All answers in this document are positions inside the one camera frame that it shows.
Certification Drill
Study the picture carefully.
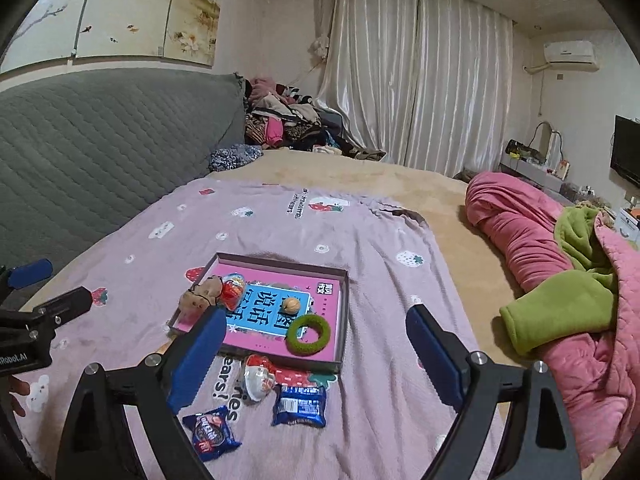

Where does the person's left hand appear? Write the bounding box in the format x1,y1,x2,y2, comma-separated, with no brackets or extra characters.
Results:
0,376,32,418

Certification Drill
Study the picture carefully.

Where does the white air conditioner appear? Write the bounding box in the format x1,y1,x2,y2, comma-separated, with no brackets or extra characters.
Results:
544,40,600,71

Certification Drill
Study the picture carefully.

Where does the pink book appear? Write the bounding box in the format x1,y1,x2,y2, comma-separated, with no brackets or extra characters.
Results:
182,260,342,363

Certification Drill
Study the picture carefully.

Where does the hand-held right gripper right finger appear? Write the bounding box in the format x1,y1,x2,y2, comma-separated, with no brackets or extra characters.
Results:
405,305,583,480

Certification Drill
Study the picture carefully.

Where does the green fleece blanket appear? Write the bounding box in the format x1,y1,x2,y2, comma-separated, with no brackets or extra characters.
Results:
500,206,621,356

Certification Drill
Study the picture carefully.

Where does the grey quilted headboard cover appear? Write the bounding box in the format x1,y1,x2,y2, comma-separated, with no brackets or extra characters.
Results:
0,70,246,271

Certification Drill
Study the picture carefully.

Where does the white curtain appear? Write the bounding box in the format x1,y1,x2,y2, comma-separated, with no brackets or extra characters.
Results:
315,0,516,176

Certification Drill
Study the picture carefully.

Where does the pile of clothes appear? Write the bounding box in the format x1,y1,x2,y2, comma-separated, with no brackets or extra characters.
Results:
244,77,388,161

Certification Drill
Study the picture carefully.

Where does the floral wall art panel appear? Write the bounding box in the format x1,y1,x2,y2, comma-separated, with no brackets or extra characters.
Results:
0,0,222,73

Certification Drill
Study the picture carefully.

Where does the blue floral cloth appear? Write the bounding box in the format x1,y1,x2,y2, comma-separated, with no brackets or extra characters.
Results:
207,144,264,172

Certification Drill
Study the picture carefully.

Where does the purple printed blanket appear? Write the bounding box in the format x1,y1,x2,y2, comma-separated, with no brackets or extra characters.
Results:
15,177,506,480

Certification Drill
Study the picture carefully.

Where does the beige bed sheet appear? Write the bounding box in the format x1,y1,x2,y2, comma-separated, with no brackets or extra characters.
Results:
20,149,621,480

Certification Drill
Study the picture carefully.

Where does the white storage box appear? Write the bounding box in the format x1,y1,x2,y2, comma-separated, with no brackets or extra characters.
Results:
617,207,640,241

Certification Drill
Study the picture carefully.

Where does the white tote bag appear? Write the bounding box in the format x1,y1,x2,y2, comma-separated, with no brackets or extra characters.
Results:
532,120,563,171

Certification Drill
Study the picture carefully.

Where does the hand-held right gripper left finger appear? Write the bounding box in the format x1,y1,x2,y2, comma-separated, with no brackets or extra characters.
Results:
55,305,231,480

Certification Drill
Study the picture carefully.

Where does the red toy egg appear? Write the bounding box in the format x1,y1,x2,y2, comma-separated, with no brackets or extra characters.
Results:
220,273,248,311

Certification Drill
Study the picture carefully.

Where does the blue cookie packet with picture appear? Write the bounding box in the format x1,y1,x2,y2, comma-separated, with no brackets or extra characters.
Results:
181,406,243,463

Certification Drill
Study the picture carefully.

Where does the black television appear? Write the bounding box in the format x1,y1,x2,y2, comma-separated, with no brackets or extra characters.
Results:
610,115,640,188

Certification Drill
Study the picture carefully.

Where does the grey side cabinet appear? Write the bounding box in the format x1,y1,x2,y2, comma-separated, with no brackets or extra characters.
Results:
500,155,601,196

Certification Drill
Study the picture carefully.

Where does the pink box lid tray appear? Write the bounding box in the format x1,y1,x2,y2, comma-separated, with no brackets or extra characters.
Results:
167,252,350,375

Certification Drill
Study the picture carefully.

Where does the green fuzzy hair ring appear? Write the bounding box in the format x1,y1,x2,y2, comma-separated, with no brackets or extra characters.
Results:
286,316,332,358

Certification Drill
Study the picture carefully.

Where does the pink quilt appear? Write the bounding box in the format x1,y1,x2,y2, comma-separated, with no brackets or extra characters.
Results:
464,171,640,471

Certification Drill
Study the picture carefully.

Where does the plain blue cookie packet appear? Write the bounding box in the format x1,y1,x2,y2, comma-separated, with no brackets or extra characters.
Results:
271,384,328,428

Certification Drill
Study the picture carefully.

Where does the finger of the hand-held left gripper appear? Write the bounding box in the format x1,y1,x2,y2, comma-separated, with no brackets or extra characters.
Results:
27,286,96,343
0,258,54,306

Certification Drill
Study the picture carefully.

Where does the beige cookie plush toy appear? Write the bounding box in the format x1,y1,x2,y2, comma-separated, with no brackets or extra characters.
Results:
180,277,223,316

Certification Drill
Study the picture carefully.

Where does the red white egg-shaped snack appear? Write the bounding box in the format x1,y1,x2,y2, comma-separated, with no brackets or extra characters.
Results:
241,354,277,403

